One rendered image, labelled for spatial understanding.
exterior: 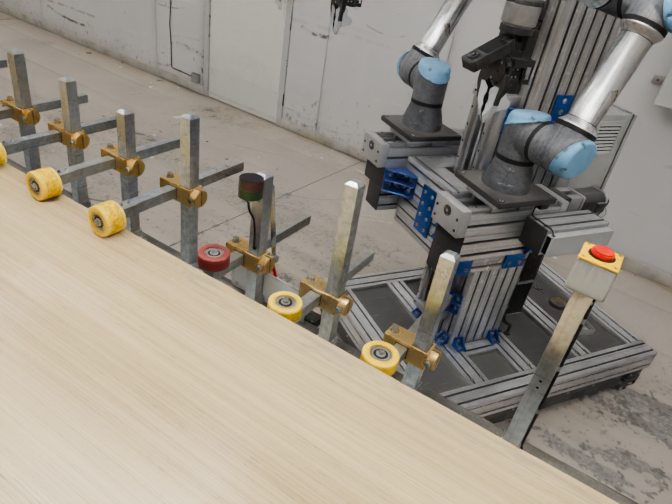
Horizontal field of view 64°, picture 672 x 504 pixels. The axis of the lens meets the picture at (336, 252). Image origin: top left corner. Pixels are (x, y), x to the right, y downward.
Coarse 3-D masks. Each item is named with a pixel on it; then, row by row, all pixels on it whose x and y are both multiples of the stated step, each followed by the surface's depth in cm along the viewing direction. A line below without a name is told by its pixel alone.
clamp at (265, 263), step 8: (240, 240) 148; (232, 248) 146; (240, 248) 145; (248, 256) 144; (256, 256) 143; (264, 256) 144; (248, 264) 145; (256, 264) 143; (264, 264) 142; (272, 264) 145; (256, 272) 144; (264, 272) 143
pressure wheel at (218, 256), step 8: (200, 248) 136; (208, 248) 137; (216, 248) 137; (224, 248) 137; (200, 256) 133; (208, 256) 133; (216, 256) 134; (224, 256) 134; (200, 264) 134; (208, 264) 132; (216, 264) 133; (224, 264) 134
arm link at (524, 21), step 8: (504, 8) 114; (512, 8) 111; (520, 8) 110; (528, 8) 110; (536, 8) 110; (504, 16) 114; (512, 16) 112; (520, 16) 111; (528, 16) 111; (536, 16) 112; (512, 24) 113; (520, 24) 112; (528, 24) 112; (536, 24) 114
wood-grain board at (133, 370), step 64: (0, 192) 145; (0, 256) 122; (64, 256) 126; (128, 256) 129; (0, 320) 105; (64, 320) 108; (128, 320) 111; (192, 320) 114; (256, 320) 117; (0, 384) 93; (64, 384) 95; (128, 384) 97; (192, 384) 99; (256, 384) 102; (320, 384) 104; (384, 384) 106; (0, 448) 83; (64, 448) 85; (128, 448) 86; (192, 448) 88; (256, 448) 90; (320, 448) 92; (384, 448) 94; (448, 448) 96; (512, 448) 98
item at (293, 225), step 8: (296, 216) 166; (304, 216) 167; (288, 224) 162; (296, 224) 163; (304, 224) 167; (280, 232) 157; (288, 232) 160; (280, 240) 158; (232, 256) 143; (240, 256) 144; (232, 264) 142; (240, 264) 145; (208, 272) 136; (216, 272) 137; (224, 272) 140
